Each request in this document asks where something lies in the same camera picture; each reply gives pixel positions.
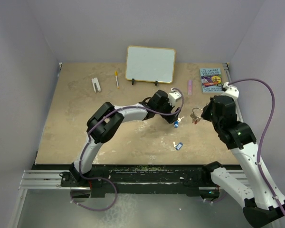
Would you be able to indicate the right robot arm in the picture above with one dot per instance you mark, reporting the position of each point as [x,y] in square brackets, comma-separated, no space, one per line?
[262,202]

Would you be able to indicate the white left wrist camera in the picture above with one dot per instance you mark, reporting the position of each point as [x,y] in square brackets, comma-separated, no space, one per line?
[174,95]

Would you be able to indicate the metal keyring with keys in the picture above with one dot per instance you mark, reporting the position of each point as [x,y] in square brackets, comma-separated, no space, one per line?
[196,113]

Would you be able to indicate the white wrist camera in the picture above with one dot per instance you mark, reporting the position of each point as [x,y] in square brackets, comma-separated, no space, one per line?
[174,95]
[230,91]

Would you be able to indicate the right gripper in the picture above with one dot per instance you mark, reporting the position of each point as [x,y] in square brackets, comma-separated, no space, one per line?
[205,114]

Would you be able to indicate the yellow capped marker pen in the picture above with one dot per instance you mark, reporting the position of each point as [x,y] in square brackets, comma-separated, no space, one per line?
[116,78]

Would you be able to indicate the aluminium rail frame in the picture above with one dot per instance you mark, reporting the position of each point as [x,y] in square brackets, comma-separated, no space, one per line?
[136,143]

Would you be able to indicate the yellow framed whiteboard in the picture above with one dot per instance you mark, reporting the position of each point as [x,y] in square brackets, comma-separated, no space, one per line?
[150,64]

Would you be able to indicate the blue treehouse book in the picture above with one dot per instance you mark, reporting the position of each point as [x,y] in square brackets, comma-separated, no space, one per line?
[211,80]

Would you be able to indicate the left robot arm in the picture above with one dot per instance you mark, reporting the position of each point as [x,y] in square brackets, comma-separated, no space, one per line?
[103,125]

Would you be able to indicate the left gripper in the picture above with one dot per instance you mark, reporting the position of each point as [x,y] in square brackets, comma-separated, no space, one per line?
[169,118]

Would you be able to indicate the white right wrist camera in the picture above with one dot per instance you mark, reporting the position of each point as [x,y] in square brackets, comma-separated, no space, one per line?
[230,91]

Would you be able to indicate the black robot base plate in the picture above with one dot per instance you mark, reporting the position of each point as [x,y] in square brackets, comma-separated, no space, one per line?
[189,180]

